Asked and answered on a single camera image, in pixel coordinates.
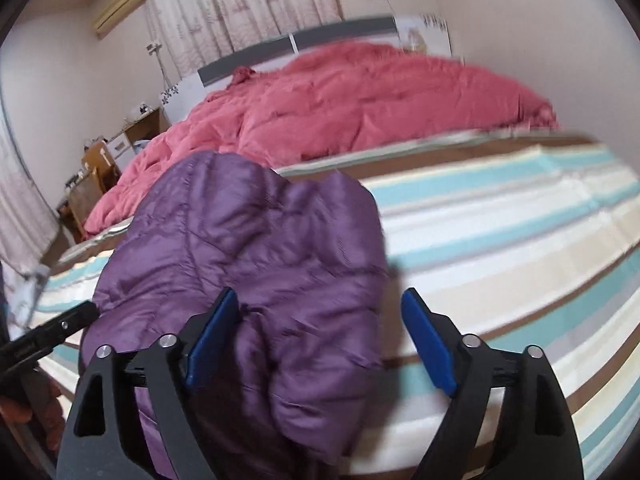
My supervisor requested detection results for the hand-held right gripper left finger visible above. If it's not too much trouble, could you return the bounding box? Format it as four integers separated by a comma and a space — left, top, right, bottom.
56, 287, 240, 480

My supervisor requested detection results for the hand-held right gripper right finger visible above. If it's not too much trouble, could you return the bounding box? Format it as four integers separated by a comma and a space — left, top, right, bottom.
400, 287, 583, 480

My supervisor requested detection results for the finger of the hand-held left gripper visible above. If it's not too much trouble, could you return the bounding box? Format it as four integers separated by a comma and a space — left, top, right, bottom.
0, 300, 101, 376

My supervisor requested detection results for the purple quilted puffer jacket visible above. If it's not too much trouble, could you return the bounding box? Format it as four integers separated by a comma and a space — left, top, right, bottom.
77, 151, 393, 480

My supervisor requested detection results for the person's left hand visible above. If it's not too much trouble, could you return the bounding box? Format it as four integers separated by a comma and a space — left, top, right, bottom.
0, 375, 68, 461

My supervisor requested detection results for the striped bed sheet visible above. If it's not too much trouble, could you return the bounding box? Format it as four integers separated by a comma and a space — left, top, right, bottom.
30, 130, 640, 480

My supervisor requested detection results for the wooden chair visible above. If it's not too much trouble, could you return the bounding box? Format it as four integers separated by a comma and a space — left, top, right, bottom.
62, 140, 121, 241

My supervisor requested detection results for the white drawer cabinet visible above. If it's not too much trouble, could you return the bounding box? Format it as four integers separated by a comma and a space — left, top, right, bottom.
107, 132, 137, 171

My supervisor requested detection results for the wooden nightstand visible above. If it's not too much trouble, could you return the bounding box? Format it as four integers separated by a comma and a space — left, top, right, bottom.
125, 107, 162, 146

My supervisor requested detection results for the red comforter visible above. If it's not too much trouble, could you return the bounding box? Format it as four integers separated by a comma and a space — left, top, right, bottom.
82, 42, 558, 241

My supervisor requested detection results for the grey and white headboard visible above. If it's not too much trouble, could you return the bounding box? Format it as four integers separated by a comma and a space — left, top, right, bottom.
157, 12, 453, 121

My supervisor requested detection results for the patterned window curtain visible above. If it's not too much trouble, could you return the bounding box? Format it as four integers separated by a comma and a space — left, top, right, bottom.
145, 0, 341, 68

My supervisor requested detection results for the wall air conditioner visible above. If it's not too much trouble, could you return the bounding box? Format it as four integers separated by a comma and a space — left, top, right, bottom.
92, 0, 148, 38

